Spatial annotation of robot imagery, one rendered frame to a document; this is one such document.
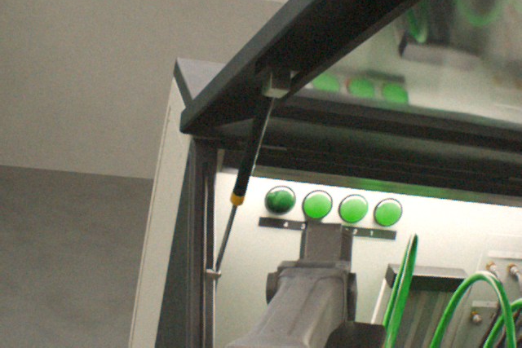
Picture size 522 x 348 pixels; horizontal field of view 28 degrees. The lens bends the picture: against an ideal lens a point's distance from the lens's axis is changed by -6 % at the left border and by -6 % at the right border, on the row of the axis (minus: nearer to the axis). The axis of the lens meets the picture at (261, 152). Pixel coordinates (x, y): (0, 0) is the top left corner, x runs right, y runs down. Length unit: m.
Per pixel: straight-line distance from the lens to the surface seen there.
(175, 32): 5.33
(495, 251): 1.85
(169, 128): 1.89
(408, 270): 1.43
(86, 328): 4.02
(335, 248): 1.11
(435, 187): 1.72
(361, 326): 1.20
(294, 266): 1.03
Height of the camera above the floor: 1.97
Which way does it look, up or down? 18 degrees down
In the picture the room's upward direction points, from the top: 12 degrees clockwise
